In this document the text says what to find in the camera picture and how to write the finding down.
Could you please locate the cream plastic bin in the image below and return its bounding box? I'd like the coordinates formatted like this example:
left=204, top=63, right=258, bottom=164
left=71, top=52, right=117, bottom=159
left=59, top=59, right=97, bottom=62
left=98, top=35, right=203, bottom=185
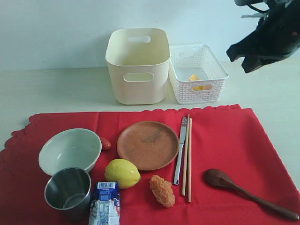
left=105, top=28, right=170, bottom=105

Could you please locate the blue white milk carton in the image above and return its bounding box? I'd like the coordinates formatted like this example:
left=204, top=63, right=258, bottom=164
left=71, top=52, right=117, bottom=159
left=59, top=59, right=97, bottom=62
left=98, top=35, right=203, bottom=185
left=89, top=181, right=120, bottom=225

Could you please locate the white lattice plastic basket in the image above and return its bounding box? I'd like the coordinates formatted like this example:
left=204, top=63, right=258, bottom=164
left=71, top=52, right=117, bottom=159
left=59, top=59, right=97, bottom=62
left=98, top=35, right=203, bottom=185
left=169, top=44, right=228, bottom=105

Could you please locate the stainless steel cup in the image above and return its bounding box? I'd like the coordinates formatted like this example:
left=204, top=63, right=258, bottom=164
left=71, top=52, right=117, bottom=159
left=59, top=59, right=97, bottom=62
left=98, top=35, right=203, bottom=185
left=44, top=167, right=92, bottom=222

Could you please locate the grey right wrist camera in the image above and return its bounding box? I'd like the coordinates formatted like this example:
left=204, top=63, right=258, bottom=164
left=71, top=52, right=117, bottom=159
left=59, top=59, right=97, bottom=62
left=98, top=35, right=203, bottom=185
left=234, top=0, right=264, bottom=7

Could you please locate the grey ceramic bowl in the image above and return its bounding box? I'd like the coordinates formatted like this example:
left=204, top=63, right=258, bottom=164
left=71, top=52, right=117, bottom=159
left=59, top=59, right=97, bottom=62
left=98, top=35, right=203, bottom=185
left=38, top=128, right=102, bottom=176

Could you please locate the orange cheese wedge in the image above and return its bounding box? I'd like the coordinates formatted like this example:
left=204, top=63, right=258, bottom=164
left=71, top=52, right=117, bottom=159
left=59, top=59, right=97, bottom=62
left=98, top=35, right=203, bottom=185
left=188, top=74, right=212, bottom=91

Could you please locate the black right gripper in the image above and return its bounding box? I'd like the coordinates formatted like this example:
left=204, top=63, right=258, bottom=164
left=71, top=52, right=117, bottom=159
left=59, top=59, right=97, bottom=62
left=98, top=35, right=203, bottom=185
left=226, top=0, right=300, bottom=73

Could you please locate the red cloth placemat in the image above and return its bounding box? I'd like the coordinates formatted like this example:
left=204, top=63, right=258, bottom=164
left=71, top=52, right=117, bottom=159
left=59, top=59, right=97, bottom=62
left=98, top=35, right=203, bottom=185
left=0, top=105, right=300, bottom=225

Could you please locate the dark wooden spoon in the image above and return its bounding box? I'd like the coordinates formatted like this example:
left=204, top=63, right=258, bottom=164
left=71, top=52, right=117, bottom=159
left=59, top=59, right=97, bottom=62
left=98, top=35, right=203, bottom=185
left=203, top=168, right=300, bottom=221

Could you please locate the silver table knife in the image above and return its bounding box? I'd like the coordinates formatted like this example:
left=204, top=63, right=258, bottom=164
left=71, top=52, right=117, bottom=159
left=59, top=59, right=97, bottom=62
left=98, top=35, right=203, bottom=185
left=173, top=116, right=188, bottom=185

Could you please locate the yellow lemon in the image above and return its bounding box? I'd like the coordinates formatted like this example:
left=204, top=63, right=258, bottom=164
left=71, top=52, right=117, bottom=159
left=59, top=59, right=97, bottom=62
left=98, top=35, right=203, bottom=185
left=104, top=158, right=141, bottom=189

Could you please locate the wooden chopstick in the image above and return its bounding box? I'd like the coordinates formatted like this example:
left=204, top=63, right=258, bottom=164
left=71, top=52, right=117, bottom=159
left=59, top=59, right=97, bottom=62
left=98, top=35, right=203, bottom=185
left=188, top=118, right=192, bottom=203
left=181, top=115, right=190, bottom=196

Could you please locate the brown round plate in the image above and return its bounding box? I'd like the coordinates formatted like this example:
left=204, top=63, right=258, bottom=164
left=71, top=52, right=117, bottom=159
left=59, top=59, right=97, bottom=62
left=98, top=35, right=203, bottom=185
left=117, top=121, right=179, bottom=171

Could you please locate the left wooden chopstick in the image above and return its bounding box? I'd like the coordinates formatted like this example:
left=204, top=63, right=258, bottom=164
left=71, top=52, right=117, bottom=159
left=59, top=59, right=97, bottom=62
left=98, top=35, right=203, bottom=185
left=181, top=115, right=190, bottom=196

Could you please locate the small red strawberry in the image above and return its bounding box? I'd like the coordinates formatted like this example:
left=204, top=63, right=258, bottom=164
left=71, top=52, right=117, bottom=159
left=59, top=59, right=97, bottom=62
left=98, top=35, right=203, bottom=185
left=100, top=137, right=111, bottom=150

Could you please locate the right wooden chopstick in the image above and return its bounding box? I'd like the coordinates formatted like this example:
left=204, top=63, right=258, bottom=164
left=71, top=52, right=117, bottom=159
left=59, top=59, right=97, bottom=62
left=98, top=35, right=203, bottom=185
left=188, top=118, right=192, bottom=203

